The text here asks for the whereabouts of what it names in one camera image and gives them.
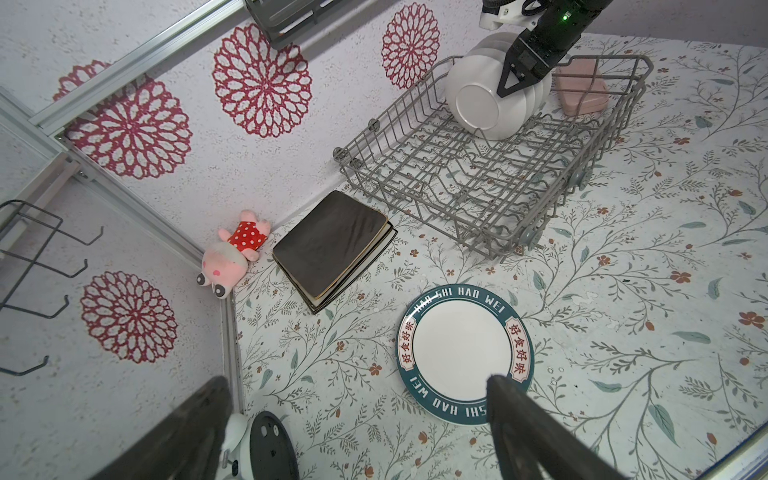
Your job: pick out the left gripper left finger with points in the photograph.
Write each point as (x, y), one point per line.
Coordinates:
(186, 444)

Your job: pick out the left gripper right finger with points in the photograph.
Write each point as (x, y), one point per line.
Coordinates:
(529, 443)

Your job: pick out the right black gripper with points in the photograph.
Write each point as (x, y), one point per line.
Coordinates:
(560, 26)

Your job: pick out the white round plate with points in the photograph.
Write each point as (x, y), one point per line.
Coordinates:
(543, 90)
(496, 46)
(471, 95)
(450, 340)

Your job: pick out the black square plate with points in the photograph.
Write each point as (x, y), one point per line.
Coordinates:
(299, 288)
(331, 239)

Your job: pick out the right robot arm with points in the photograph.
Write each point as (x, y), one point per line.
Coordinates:
(535, 53)

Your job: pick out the pink sponge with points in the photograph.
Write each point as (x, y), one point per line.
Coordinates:
(579, 87)

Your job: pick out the pink pig plush toy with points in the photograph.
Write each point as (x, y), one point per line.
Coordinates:
(225, 263)

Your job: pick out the grey wire dish rack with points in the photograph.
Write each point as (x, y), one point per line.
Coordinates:
(490, 196)

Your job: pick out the black wire wall basket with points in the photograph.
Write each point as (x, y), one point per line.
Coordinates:
(48, 255)

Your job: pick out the grey wall shelf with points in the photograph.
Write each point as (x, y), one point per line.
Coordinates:
(282, 21)

